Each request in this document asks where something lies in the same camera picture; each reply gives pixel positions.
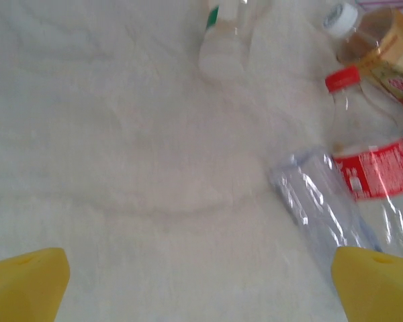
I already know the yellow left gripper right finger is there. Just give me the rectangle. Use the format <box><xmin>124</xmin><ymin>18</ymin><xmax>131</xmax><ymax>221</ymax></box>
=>
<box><xmin>332</xmin><ymin>247</ymin><xmax>403</xmax><ymax>322</ymax></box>

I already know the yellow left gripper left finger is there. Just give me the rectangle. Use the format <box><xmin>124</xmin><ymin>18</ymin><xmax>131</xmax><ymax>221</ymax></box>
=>
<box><xmin>0</xmin><ymin>247</ymin><xmax>71</xmax><ymax>322</ymax></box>

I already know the clear bluish water bottle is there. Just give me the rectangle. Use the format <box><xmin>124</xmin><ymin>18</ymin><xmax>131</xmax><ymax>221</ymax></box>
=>
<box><xmin>268</xmin><ymin>147</ymin><xmax>386</xmax><ymax>269</ymax></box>

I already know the red label red cap bottle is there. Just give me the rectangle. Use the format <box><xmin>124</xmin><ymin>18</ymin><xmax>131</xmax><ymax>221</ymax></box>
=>
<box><xmin>324</xmin><ymin>65</ymin><xmax>403</xmax><ymax>262</ymax></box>

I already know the small bottle green white label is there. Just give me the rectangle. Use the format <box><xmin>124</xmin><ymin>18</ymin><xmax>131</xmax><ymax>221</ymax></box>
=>
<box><xmin>197</xmin><ymin>0</ymin><xmax>256</xmax><ymax>80</ymax></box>

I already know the amber tea bottle white cap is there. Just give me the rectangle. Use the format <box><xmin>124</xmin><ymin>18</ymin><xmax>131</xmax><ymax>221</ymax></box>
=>
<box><xmin>322</xmin><ymin>2</ymin><xmax>403</xmax><ymax>112</ymax></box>

